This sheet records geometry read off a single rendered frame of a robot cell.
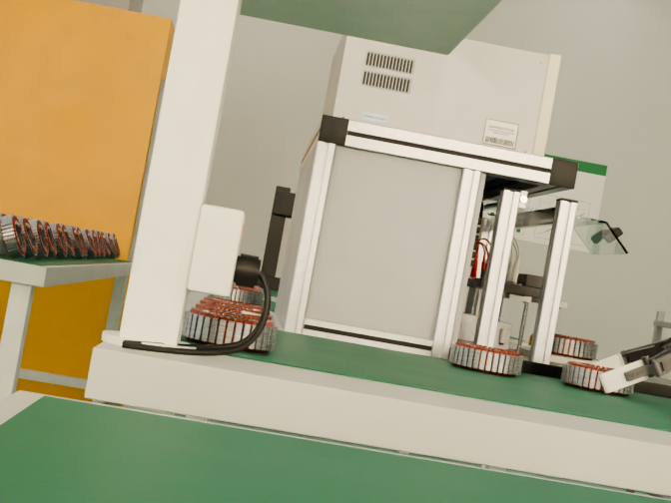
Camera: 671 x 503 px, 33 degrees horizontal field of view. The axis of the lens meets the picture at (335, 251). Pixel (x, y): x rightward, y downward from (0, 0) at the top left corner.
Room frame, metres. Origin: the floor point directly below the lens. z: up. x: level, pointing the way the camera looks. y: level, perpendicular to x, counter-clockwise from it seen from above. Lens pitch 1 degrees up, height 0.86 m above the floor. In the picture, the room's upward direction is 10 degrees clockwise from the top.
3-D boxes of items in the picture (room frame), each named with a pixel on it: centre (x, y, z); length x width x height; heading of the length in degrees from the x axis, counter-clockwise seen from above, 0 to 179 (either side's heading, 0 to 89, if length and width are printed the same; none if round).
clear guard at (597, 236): (2.44, -0.43, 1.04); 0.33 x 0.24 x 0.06; 94
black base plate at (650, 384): (2.23, -0.44, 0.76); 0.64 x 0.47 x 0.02; 4
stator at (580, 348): (2.11, -0.46, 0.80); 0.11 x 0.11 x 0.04
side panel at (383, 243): (1.88, -0.08, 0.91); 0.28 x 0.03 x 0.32; 94
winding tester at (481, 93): (2.22, -0.13, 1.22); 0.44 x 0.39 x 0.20; 4
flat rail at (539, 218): (2.22, -0.35, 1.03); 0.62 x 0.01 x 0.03; 4
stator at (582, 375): (1.76, -0.44, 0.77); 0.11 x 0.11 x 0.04
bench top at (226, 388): (2.21, -0.21, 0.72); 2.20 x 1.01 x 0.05; 4
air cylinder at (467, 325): (2.34, -0.30, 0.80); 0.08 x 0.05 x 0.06; 4
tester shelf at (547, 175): (2.21, -0.13, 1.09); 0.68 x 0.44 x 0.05; 4
